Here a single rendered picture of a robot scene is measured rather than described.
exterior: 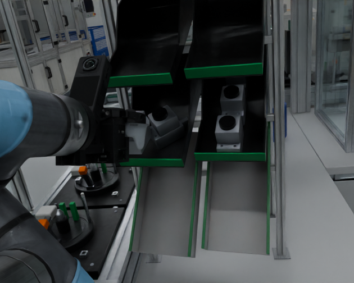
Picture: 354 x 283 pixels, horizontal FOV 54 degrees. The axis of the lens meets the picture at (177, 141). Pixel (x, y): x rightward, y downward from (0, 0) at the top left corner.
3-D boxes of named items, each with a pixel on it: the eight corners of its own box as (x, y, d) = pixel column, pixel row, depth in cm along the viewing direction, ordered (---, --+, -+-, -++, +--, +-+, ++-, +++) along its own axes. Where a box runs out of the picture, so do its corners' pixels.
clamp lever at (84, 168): (92, 187, 103) (84, 170, 98) (86, 187, 103) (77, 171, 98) (95, 177, 105) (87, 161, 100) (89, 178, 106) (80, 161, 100)
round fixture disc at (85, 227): (84, 255, 79) (81, 248, 78) (26, 257, 81) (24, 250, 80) (101, 218, 92) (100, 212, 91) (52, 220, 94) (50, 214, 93)
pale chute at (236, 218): (270, 255, 69) (269, 254, 65) (205, 250, 73) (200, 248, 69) (271, 126, 79) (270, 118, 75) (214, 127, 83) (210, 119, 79)
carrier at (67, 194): (127, 210, 98) (118, 170, 93) (47, 214, 101) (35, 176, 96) (143, 169, 120) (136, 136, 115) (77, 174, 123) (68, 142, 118)
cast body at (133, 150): (142, 154, 62) (132, 121, 59) (119, 154, 64) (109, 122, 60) (155, 129, 69) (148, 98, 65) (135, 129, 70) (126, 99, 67)
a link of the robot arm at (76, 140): (16, 93, 41) (76, 90, 39) (41, 98, 46) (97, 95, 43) (16, 156, 41) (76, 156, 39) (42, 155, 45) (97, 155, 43)
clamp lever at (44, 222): (57, 244, 80) (44, 226, 75) (49, 245, 80) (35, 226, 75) (62, 231, 82) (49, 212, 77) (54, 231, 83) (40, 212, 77)
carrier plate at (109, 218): (99, 278, 75) (98, 270, 74) (-2, 280, 78) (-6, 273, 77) (126, 213, 96) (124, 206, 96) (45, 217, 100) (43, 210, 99)
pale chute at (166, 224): (195, 258, 71) (190, 256, 67) (136, 252, 75) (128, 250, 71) (205, 132, 81) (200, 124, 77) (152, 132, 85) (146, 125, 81)
